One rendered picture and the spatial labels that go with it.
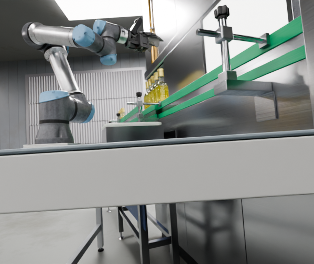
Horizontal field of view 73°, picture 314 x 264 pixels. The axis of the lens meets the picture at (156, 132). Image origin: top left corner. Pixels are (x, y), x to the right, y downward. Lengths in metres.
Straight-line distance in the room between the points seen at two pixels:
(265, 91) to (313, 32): 0.24
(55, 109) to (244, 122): 0.72
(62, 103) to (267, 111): 0.77
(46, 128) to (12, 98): 4.54
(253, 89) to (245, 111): 0.10
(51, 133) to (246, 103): 0.73
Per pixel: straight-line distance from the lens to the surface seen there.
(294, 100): 0.46
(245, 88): 0.44
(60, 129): 0.96
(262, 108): 0.50
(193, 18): 1.21
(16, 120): 5.37
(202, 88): 0.73
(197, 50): 1.11
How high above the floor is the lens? 0.75
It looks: 4 degrees up
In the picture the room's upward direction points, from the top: 4 degrees counter-clockwise
